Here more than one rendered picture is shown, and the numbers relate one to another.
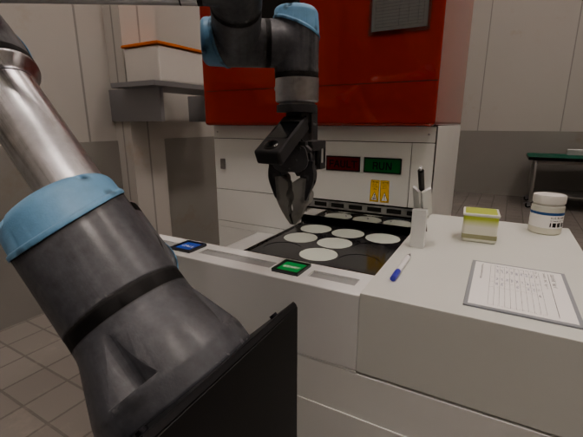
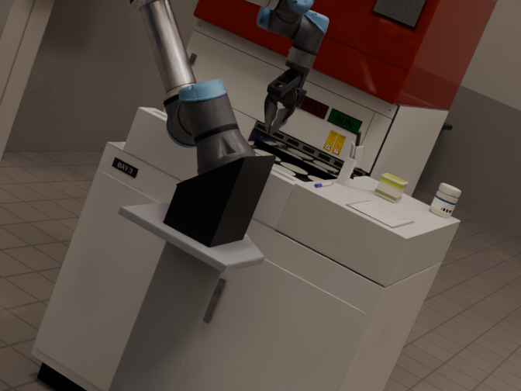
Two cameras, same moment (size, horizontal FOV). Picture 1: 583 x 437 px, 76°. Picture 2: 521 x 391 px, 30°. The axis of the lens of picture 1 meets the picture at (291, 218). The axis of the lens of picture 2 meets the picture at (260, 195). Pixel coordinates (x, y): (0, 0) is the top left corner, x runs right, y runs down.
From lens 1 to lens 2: 2.10 m
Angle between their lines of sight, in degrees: 7
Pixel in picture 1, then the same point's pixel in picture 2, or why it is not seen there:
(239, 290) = not seen: hidden behind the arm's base
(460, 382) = (329, 243)
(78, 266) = (217, 112)
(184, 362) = (243, 153)
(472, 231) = (382, 188)
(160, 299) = (236, 133)
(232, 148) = (209, 48)
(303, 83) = (306, 57)
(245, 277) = not seen: hidden behind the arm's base
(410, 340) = (312, 215)
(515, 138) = not seen: outside the picture
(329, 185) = (292, 120)
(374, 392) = (281, 243)
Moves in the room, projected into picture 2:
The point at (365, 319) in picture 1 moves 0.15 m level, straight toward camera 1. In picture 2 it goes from (292, 198) to (285, 209)
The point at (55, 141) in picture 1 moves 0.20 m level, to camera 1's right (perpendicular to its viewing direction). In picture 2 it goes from (181, 47) to (252, 75)
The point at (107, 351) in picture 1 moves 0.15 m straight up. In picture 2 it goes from (219, 141) to (242, 84)
